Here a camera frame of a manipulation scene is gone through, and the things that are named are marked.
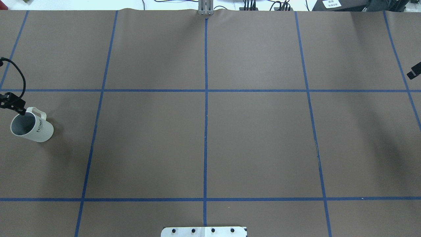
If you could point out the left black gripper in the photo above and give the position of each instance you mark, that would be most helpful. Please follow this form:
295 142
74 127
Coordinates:
13 102

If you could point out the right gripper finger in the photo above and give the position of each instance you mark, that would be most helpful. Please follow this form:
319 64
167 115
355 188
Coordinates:
415 71

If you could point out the white mug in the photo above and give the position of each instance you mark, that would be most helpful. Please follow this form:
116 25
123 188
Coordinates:
33 125

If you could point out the black labelled box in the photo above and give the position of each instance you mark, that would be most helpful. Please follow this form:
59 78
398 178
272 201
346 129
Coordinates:
339 5

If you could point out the metal mounting plate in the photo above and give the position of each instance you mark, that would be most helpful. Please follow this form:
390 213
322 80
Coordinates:
204 231

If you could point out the aluminium frame post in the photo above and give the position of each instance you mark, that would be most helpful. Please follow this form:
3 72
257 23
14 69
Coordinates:
205 7

